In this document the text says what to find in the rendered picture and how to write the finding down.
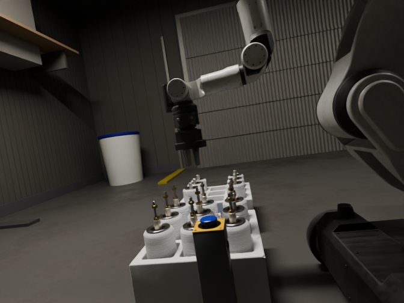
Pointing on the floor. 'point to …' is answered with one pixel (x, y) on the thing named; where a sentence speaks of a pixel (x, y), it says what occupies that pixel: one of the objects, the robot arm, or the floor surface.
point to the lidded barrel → (122, 157)
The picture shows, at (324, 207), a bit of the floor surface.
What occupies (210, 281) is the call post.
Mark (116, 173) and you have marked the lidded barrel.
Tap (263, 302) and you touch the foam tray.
